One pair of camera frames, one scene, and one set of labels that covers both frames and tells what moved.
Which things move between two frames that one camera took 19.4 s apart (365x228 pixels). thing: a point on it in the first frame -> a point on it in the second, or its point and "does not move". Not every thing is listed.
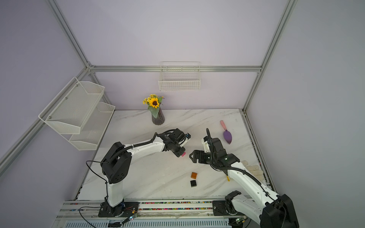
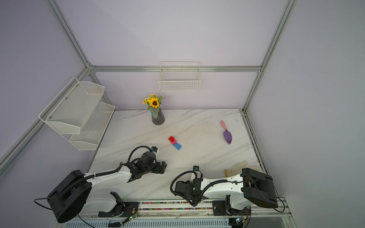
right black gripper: [197, 153] -> [187, 181]
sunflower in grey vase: [154, 104] does not move
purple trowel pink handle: [227, 135] does not move
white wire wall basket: [175, 76] does not move
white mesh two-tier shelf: [76, 113] does not move
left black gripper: [178, 154] -> [163, 166]
